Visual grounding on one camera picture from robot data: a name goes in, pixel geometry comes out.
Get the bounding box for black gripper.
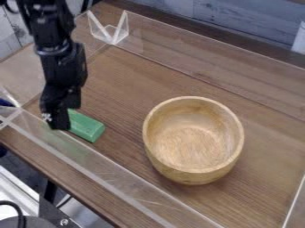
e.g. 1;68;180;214
36;42;88;130

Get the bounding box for green rectangular block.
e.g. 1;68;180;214
68;110;106;143

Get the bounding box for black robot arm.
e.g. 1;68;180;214
16;0;88;130

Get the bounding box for brown wooden bowl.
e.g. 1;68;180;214
142;96;245;185

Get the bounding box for clear acrylic tray walls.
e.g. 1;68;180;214
0;15;305;228

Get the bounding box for white object at right edge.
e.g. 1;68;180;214
290;21;305;54

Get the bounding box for black metal bracket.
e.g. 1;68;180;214
37;198;81;228

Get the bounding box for black cable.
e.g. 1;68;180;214
0;200;27;228

